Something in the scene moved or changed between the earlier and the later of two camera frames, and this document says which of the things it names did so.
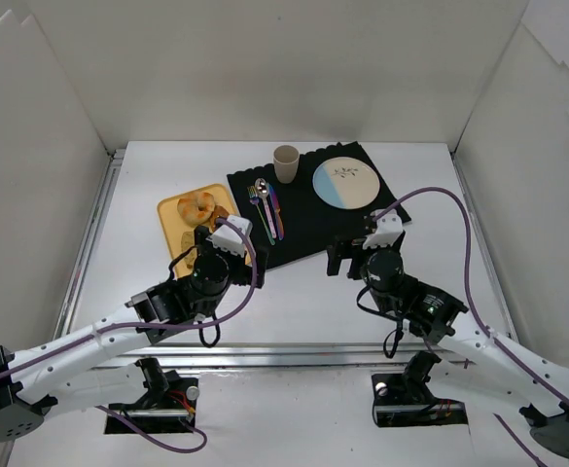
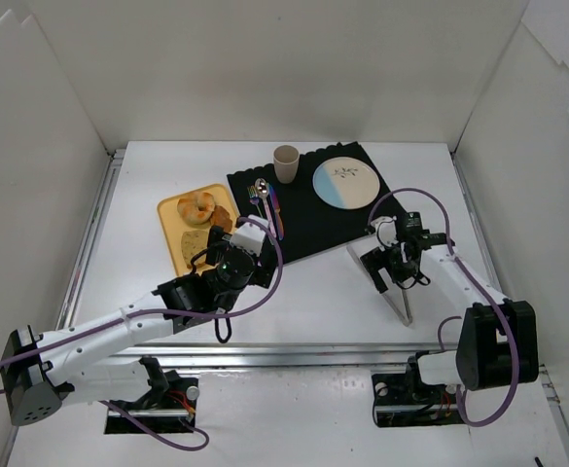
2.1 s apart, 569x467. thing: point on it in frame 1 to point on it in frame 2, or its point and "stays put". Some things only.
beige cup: [286, 160] stays put
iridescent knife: [281, 232] stays put
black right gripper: [337, 258] to [378, 260]
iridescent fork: [254, 198] stays put
